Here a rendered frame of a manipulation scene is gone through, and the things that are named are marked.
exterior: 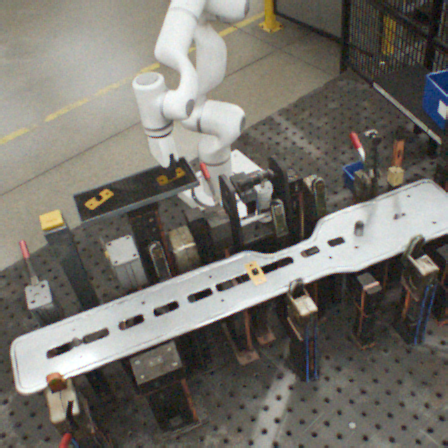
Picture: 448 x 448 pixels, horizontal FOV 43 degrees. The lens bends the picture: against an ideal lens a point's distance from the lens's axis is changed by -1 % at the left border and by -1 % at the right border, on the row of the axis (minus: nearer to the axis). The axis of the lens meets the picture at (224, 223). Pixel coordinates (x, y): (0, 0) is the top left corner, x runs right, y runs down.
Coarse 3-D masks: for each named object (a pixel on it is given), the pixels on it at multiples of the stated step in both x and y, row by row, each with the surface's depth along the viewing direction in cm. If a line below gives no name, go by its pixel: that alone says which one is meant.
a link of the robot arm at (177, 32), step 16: (176, 16) 154; (192, 16) 155; (160, 32) 156; (176, 32) 153; (192, 32) 156; (160, 48) 153; (176, 48) 152; (176, 64) 151; (192, 80) 149; (176, 96) 147; (192, 96) 149; (176, 112) 147
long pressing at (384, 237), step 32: (416, 192) 179; (320, 224) 173; (352, 224) 172; (384, 224) 171; (416, 224) 170; (256, 256) 168; (288, 256) 167; (320, 256) 165; (352, 256) 164; (384, 256) 163; (160, 288) 164; (192, 288) 162; (256, 288) 160; (64, 320) 159; (96, 320) 158; (160, 320) 156; (192, 320) 155; (32, 352) 153; (96, 352) 151; (128, 352) 150; (32, 384) 146
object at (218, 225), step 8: (208, 208) 174; (216, 208) 173; (208, 216) 170; (216, 216) 170; (224, 216) 170; (208, 224) 170; (216, 224) 168; (224, 224) 169; (208, 232) 175; (216, 232) 170; (224, 232) 171; (208, 240) 179; (216, 240) 172; (224, 240) 173; (232, 240) 175; (216, 248) 174; (224, 248) 176; (216, 256) 179; (224, 256) 180
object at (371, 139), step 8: (368, 136) 167; (376, 136) 166; (368, 144) 169; (376, 144) 166; (368, 152) 170; (376, 152) 172; (368, 160) 172; (376, 160) 173; (368, 168) 174; (376, 168) 175; (368, 176) 176; (376, 176) 177
